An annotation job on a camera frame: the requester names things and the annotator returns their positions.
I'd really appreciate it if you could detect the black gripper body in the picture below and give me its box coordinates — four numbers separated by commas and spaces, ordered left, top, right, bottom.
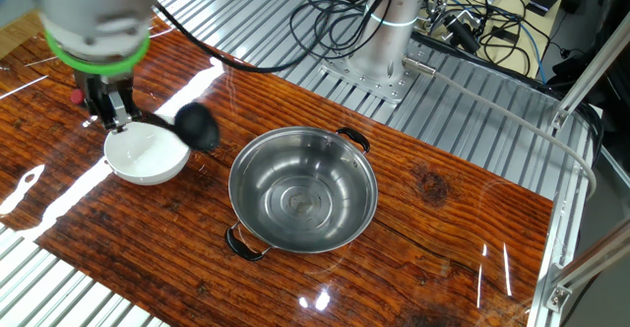
70, 68, 138, 107

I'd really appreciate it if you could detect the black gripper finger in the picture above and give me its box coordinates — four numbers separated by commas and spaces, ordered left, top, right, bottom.
88, 88, 145, 134

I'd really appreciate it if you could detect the black plastic ladle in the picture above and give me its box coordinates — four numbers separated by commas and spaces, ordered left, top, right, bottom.
139, 100, 222, 154

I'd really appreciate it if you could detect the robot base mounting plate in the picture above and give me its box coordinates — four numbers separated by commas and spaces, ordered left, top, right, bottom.
320, 40, 420, 105

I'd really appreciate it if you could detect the white ceramic bowl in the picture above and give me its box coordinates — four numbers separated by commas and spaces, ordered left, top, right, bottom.
103, 118, 192, 186

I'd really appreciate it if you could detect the glossy wood-grain mat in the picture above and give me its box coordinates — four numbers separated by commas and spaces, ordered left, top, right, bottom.
0, 14, 555, 327

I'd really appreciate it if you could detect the black cylindrical device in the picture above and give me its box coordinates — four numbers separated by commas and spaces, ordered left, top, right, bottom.
441, 14, 482, 55

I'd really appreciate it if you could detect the beige wooden desk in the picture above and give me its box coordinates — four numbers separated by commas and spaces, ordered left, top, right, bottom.
427, 0, 573, 80

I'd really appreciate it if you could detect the black rectangular box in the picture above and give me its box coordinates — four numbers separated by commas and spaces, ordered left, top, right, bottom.
525, 0, 564, 18

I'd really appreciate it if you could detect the green flange ring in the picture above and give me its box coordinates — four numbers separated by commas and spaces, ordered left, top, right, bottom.
43, 31, 152, 78

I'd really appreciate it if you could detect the black cable bundle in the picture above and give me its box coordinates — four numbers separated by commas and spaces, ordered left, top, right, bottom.
152, 0, 396, 75

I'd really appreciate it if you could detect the steel two-handled pot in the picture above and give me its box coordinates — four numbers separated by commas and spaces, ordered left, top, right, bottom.
223, 125, 380, 263

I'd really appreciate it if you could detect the grey hose cable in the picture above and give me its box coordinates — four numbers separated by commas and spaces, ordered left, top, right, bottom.
402, 56, 599, 200

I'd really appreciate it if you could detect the black desk cable tangle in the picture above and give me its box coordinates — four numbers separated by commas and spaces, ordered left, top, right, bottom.
417, 0, 552, 80

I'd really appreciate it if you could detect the blue cable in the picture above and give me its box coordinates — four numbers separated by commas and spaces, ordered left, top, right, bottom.
518, 20, 549, 85

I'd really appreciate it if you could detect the aluminium frame post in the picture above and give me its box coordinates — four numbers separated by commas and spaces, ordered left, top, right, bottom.
549, 9, 630, 131
543, 228, 630, 314

